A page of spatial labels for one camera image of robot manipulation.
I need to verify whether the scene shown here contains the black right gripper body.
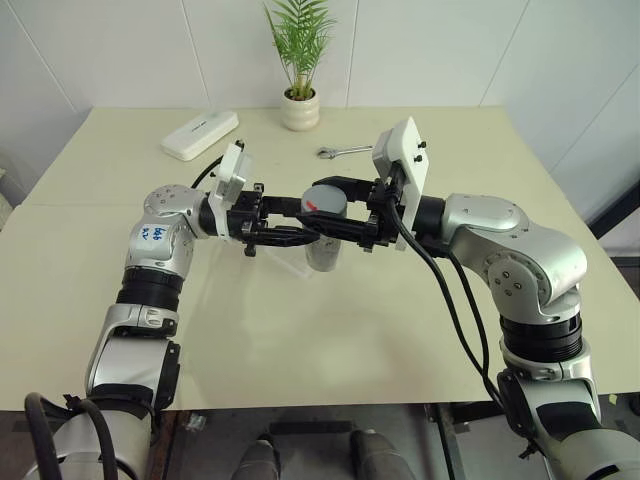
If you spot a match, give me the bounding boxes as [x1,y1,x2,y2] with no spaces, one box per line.
[358,175,402,254]

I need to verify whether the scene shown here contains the grey round plastic lid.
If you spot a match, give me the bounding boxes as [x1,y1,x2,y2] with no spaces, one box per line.
[301,183,348,217]

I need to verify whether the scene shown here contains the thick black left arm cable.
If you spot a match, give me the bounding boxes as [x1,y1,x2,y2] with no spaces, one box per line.
[62,394,120,480]
[23,392,64,480]

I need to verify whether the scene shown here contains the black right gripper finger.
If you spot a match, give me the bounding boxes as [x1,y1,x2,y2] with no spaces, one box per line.
[295,210,374,241]
[312,175,374,203]

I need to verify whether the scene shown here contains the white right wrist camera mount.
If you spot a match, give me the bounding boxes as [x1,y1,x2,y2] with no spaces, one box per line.
[372,116,432,251]

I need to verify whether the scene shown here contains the black table frame leg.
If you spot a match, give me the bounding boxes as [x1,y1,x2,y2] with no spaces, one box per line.
[424,402,501,480]

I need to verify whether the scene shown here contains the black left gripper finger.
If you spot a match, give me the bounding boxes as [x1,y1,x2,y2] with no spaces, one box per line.
[255,225,323,249]
[260,196,304,217]

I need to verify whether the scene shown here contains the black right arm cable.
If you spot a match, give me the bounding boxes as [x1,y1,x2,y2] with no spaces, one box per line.
[387,189,506,407]
[439,244,494,389]

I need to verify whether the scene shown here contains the dark rounded grey shape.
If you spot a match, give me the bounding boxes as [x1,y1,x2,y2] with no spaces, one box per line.
[238,433,282,480]
[348,428,402,480]

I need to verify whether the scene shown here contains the green plant in white pot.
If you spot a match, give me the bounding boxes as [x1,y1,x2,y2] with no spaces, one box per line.
[263,0,338,133]

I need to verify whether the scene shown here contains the grey cylindrical can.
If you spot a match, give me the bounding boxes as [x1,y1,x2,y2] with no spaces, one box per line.
[304,230,344,274]

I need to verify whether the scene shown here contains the white oblong case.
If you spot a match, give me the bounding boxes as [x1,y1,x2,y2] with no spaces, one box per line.
[160,110,240,163]

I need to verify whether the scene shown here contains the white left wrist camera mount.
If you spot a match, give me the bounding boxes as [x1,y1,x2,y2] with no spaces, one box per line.
[207,141,254,242]

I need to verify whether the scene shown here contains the silver adjustable wrench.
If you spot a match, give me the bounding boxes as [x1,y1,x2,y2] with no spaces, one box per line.
[317,144,375,162]

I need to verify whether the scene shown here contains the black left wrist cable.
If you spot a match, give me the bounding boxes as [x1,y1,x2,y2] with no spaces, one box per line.
[189,153,225,190]

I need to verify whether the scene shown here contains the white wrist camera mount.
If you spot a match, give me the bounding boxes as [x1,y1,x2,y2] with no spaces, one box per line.
[372,116,432,251]
[207,141,254,242]

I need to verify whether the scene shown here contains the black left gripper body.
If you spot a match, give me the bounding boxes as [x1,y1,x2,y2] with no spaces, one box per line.
[225,183,266,257]

